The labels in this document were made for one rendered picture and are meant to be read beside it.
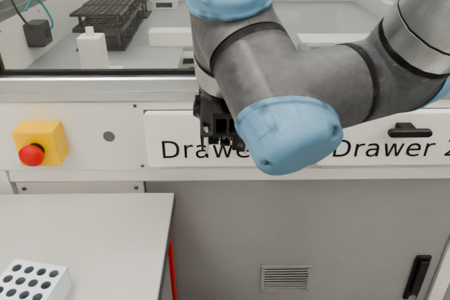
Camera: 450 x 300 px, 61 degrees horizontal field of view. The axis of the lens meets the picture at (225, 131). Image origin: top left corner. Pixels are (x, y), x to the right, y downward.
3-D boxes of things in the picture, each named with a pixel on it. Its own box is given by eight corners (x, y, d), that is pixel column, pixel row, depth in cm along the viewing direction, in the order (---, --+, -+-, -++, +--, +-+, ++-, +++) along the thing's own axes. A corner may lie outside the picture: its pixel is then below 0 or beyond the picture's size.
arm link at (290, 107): (402, 113, 29) (334, 11, 34) (277, 148, 25) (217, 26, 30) (351, 158, 36) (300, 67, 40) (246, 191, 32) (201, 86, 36)
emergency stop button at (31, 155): (43, 169, 65) (38, 148, 63) (20, 169, 65) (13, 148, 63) (50, 159, 68) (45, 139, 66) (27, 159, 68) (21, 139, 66)
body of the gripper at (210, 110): (199, 153, 54) (194, 112, 43) (200, 100, 57) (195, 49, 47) (254, 153, 54) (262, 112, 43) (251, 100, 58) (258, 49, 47)
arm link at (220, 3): (205, 21, 29) (170, -53, 32) (209, 96, 39) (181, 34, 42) (299, -7, 30) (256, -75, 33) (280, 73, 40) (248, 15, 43)
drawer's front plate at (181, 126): (302, 165, 72) (309, 113, 67) (148, 167, 72) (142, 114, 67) (301, 161, 74) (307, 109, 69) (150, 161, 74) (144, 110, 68)
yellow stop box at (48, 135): (59, 169, 68) (51, 133, 64) (19, 169, 68) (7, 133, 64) (69, 153, 72) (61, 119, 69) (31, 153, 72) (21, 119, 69)
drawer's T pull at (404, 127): (432, 138, 66) (434, 130, 65) (388, 138, 66) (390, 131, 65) (422, 128, 69) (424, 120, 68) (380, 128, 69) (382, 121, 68)
